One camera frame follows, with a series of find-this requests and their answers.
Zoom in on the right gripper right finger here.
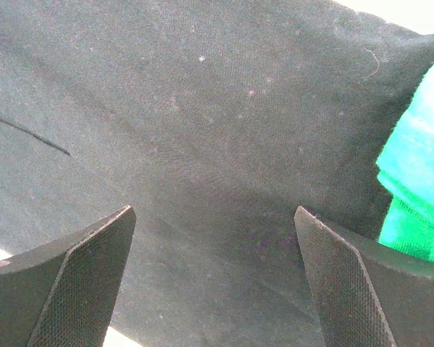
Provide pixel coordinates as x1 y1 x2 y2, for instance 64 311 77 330
294 207 434 346

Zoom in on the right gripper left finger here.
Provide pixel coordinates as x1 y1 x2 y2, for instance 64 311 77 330
0 206 136 346

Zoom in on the black t shirt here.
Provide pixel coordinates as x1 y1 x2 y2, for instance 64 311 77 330
0 0 434 347

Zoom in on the green folded t shirt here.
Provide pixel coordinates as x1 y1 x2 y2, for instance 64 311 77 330
376 64 434 262

